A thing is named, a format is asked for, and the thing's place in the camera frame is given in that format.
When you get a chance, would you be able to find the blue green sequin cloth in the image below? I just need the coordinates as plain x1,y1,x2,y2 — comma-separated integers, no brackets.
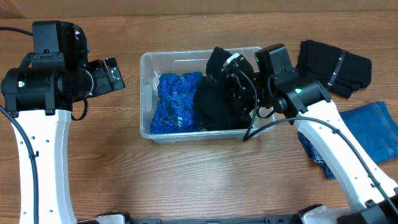
150,72,204,134

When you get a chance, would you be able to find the black banded cloth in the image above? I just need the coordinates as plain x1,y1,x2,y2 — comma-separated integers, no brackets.
296,40,372,98

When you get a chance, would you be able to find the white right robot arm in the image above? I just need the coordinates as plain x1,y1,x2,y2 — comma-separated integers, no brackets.
222,49,397,223

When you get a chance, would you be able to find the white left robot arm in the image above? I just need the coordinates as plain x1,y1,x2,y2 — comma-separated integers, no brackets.
1,57,125,223

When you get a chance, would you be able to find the clear plastic container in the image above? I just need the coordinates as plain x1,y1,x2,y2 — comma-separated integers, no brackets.
140,47,275,143

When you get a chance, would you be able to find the blue denim cloth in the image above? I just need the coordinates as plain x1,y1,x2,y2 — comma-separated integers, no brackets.
297,101,398,180

